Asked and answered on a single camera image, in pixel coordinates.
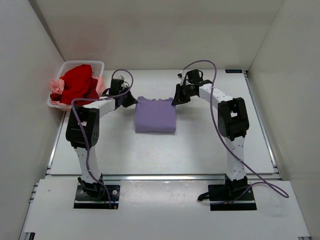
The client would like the purple t-shirt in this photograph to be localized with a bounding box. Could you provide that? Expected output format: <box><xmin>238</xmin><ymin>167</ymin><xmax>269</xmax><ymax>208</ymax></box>
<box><xmin>134</xmin><ymin>96</ymin><xmax>177</xmax><ymax>134</ymax></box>

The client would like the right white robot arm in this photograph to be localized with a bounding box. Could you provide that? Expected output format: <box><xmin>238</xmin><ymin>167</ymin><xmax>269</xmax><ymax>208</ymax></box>
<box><xmin>171</xmin><ymin>69</ymin><xmax>250</xmax><ymax>201</ymax></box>

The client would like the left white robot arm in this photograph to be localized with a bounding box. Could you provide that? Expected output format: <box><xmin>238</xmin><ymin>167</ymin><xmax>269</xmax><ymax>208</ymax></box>
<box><xmin>65</xmin><ymin>76</ymin><xmax>138</xmax><ymax>200</ymax></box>

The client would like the dark red t-shirt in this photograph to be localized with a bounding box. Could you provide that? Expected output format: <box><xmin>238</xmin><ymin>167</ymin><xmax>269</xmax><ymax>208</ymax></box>
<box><xmin>50</xmin><ymin>77</ymin><xmax>98</xmax><ymax>105</ymax></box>

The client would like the white plastic basket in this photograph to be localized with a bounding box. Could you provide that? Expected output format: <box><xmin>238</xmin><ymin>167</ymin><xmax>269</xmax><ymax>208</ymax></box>
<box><xmin>46</xmin><ymin>60</ymin><xmax>105</xmax><ymax>111</ymax></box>

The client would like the pink t-shirt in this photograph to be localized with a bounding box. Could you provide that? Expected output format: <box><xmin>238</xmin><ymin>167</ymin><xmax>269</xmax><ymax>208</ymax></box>
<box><xmin>50</xmin><ymin>75</ymin><xmax>107</xmax><ymax>107</ymax></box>

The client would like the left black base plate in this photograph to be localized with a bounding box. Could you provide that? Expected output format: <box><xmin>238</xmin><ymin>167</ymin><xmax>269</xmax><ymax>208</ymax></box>
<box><xmin>73</xmin><ymin>184</ymin><xmax>121</xmax><ymax>210</ymax></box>

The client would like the aluminium rail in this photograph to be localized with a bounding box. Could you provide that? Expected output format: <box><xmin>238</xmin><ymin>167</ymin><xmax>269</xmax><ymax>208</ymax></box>
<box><xmin>45</xmin><ymin>165</ymin><xmax>281</xmax><ymax>181</ymax></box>

